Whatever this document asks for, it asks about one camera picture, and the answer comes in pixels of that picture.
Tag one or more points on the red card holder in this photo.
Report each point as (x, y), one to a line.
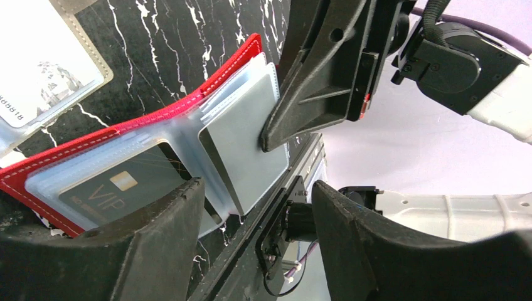
(214, 131)

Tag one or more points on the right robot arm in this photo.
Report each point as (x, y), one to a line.
(435, 102)

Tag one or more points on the silver VIP card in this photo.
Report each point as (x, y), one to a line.
(44, 67)

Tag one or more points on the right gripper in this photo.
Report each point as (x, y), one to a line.
(332, 60)

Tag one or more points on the black VIP card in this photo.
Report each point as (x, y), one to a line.
(141, 179)

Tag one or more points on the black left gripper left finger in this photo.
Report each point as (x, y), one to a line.
(146, 255)

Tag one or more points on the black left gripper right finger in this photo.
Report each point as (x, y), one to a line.
(367, 256)

